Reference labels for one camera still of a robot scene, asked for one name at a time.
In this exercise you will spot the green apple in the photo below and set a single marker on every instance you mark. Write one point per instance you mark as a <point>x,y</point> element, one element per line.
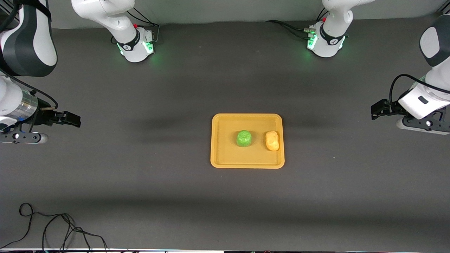
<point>244,138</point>

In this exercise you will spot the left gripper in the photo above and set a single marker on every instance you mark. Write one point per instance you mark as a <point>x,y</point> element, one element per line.
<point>391,108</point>

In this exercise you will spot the yellow potato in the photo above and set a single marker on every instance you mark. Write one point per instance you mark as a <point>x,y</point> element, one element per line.
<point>272,141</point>

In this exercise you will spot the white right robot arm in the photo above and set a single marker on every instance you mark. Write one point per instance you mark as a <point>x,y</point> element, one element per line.
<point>28,42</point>

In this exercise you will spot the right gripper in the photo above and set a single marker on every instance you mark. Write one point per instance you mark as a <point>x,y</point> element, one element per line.
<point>45,116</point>

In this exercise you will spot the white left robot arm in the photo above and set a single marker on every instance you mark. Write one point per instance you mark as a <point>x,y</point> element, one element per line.
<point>334,21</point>

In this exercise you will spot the yellow plastic tray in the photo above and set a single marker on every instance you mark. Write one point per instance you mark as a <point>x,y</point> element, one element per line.
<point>225,140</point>

